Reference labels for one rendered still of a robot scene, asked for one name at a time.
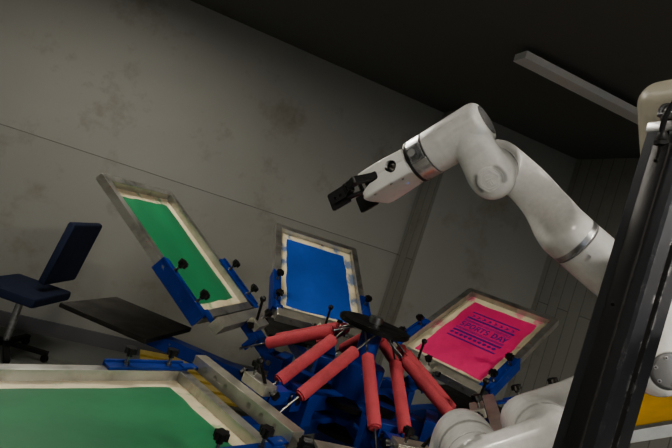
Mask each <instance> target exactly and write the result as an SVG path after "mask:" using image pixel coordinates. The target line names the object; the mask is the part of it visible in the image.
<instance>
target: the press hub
mask: <svg viewBox="0 0 672 448"><path fill-rule="evenodd" d="M340 318H341V319H342V320H343V321H345V322H346V323H348V324H350V325H352V326H354V327H356V328H358V329H360V330H362V331H361V334H360V337H359V340H358V344H357V347H356V348H358V347H359V346H360V345H361V344H363V343H364V342H365V334H364V331H365V332H366V334H367V340H368V339H369V338H370V337H371V336H373V335H376V336H375V337H373V338H372V339H371V340H370V341H368V342H367V344H368V352H369V353H372V354H373V355H374V360H375V357H376V354H377V351H378V348H379V345H380V342H381V339H382V338H386V339H389V340H393V341H398V342H407V341H409V338H410V336H409V334H408V333H406V332H405V331H403V330H401V329H400V328H398V327H396V326H393V325H391V324H389V323H387V322H384V320H383V318H381V317H379V316H376V315H370V316H367V315H364V314H360V313H356V312H351V311H342V312H340ZM358 351H359V357H357V358H356V359H355V360H354V361H353V362H351V363H350V364H349V365H348V366H347V367H345V368H344V369H343V370H342V371H340V372H339V373H338V374H337V375H336V376H334V377H333V378H332V379H331V386H330V385H328V384H325V385H324V386H322V387H321V388H320V389H335V390H336V391H337V392H339V393H340V394H342V395H344V396H340V397H327V399H326V403H328V404H329V405H331V406H333V407H335V408H337V409H338V410H323V411H328V412H329V413H330V414H332V415H333V416H335V417H336V421H335V423H326V424H319V425H318V426H317V430H318V431H320V432H322V433H314V436H313V441H314V439H315V440H320V441H325V442H330V443H334V444H339V445H344V446H346V445H345V443H347V444H352V441H353V439H352V437H351V436H350V434H349V432H348V431H347V429H346V428H345V425H346V424H349V425H352V426H358V425H357V424H356V422H355V421H354V420H353V418H352V417H351V415H350V414H352V415H355V416H359V417H360V416H361V413H362V411H361V410H360V408H359V407H358V406H357V404H356V403H355V402H354V400H357V401H361V402H365V393H364V381H363V370H362V358H361V356H362V355H363V354H364V353H366V344H365V345H363V346H362V347H361V348H360V349H359V350H358ZM375 369H376V378H377V387H378V391H379V388H380V385H381V382H382V379H383V376H384V372H385V370H384V368H383V367H382V366H381V365H379V364H378V363H376V362H375ZM378 396H379V401H382V402H384V403H387V404H389V405H392V406H394V407H395V404H394V402H393V401H392V400H391V399H389V398H388V397H387V396H386V395H378ZM349 413H350V414H349ZM380 415H381V418H384V419H388V420H391V419H394V418H395V416H396V413H395V412H393V411H391V410H388V409H386V408H383V407H381V406H380Z"/></svg>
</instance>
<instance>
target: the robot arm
mask: <svg viewBox="0 0 672 448"><path fill-rule="evenodd" d="M495 139H496V131H495V128H494V125H493V123H492V121H491V119H490V118H489V116H488V115H487V113H486V112H485V111H484V110H483V108H482V107H481V106H479V105H478V104H476V103H468V104H466V105H464V106H463V107H461V108H459V109H458V110H456V111H455V112H453V113H451V114H450V115H448V116H447V117H445V118H444V119H442V120H440V121H439V122H437V123H436V124H434V125H433V126H431V127H429V128H428V129H426V130H425V131H423V132H421V133H420V134H418V135H417V136H415V137H413V138H412V139H410V140H409V141H407V142H406V143H404V144H403V147H402V149H401V150H399V151H397V152H395V153H393V154H391V155H389V156H387V157H385V158H383V159H381V160H380V161H378V162H376V163H374V164H373V165H371V166H369V167H368V168H366V169H365V170H363V171H362V172H360V173H359V174H358V175H357V176H353V177H351V178H350V179H349V180H347V181H346V183H344V184H343V185H342V186H341V187H339V188H338V189H336V190H335V191H333V192H331V193H330V194H328V196H327V197H328V200H329V202H330V205H331V207H332V210H333V211H336V210H338V209H339V208H341V207H343V206H344V205H346V204H348V203H349V202H351V199H352V198H355V197H357V198H356V201H357V204H358V206H359V209H360V211H361V212H362V213H364V212H366V211H367V210H369V209H371V208H373V207H374V206H376V205H378V204H379V203H391V202H393V201H395V200H396V199H398V198H400V197H401V196H403V195H404V194H406V193H407V192H409V191H411V190H412V189H414V188H415V187H417V186H418V185H420V184H421V183H422V182H424V181H425V182H426V181H428V180H430V179H432V178H434V177H435V176H437V175H439V174H441V173H442V172H444V171H446V170H448V169H449V168H451V167H453V166H455V165H456V164H458V163H459V164H460V166H461V168H462V170H463V173H464V175H465V177H466V180H467V182H468V184H469V186H470V187H471V189H472V190H473V191H474V192H475V193H476V194H477V195H479V196H480V197H482V198H484V199H488V200H497V199H501V198H503V197H505V196H506V195H508V196H509V197H510V198H511V199H512V200H513V201H514V202H515V204H516V205H517V206H518V207H519V208H520V210H521V211H522V212H523V214H524V215H525V217H526V219H527V221H528V223H529V225H530V227H531V230H532V232H533V234H534V236H535V238H536V240H537V241H538V243H539V244H540V246H541V247H542V249H543V250H544V251H545V252H547V253H548V254H549V255H550V256H551V257H552V258H554V259H555V260H556V261H557V262H558V263H559V264H561V265H562V266H563V267H564V268H565V269H566V270H567V271H568V272H570V273H571V274H572V275H573V276H574V277H575V278H576V279H578V280H579V281H580V282H581V283H582V284H583V285H584V286H585V287H587V288H588V289H589V290H590V291H591V292H592V293H593V294H595V295H596V296H597V297H598V294H599V291H600V287H601V284H602V281H603V277H604V274H605V271H606V267H607V264H608V261H609V257H610V254H611V251H612V247H613V244H614V241H615V239H614V238H613V237H612V236H611V235H609V234H608V233H607V232H606V231H605V230H604V229H602V228H601V227H600V226H599V225H598V224H597V223H596V222H594V221H593V220H592V219H591V218H590V217H589V216H588V215H587V214H586V213H584V212H583V211H582V210H581V209H580V208H579V207H578V206H577V205H576V203H575V202H574V201H573V200H572V199H571V198H570V197H569V196H568V195H567V194H566V193H565V192H564V191H563V190H562V189H561V188H560V187H559V185H558V184H557V183H556V182H555V181H554V180H553V179H552V178H551V177H550V176H549V175H548V174H547V173H546V172H545V171H544V170H543V169H542V168H541V167H540V166H539V165H538V164H536V163H535V162H534V161H533V160H532V159H531V158H530V157H528V156H527V155H526V154H525V153H524V152H523V151H521V150H520V149H519V148H518V147H516V146H515V145H514V144H512V143H510V142H508V141H505V140H499V139H496V140H495ZM363 183H365V186H366V189H365V190H364V188H363V185H362V184H363ZM357 185H358V187H359V190H360V191H358V192H355V193H354V190H355V188H354V187H356V186H357ZM378 202H379V203H378ZM573 377H574V376H572V377H570V378H567V379H565V380H562V381H560V382H557V383H553V384H550V385H547V386H544V387H541V388H538V389H535V390H532V391H528V392H525V393H522V394H519V395H516V396H514V397H512V398H511V399H509V400H508V401H507V402H506V403H505V404H504V406H503V408H502V410H501V413H500V422H501V426H502V429H499V430H496V431H494V430H493V428H492V427H491V425H490V424H489V423H488V422H487V421H486V420H485V419H484V418H483V417H482V416H481V415H480V414H478V413H476V412H474V411H472V410H469V409H464V408H458V409H453V410H451V411H449V412H447V413H445V414H444V415H443V416H442V417H441V418H440V419H439V421H438V422H437V424H436V426H435V428H434V430H433V433H432V436H431V440H430V444H429V448H552V447H553V444H554V440H555V437H556V434H557V430H558V427H559V424H560V420H561V417H562V414H563V410H564V407H565V404H566V400H567V397H568V394H569V390H570V387H571V384H572V380H573ZM645 393H646V394H648V395H651V396H655V397H664V398H666V397H671V396H672V302H671V305H670V308H669V312H668V315H667V319H666V322H665V326H664V329H663V332H662V336H661V339H660V343H659V346H658V350H657V353H656V356H655V360H654V363H653V367H652V370H651V373H650V377H649V380H648V384H647V387H646V391H645Z"/></svg>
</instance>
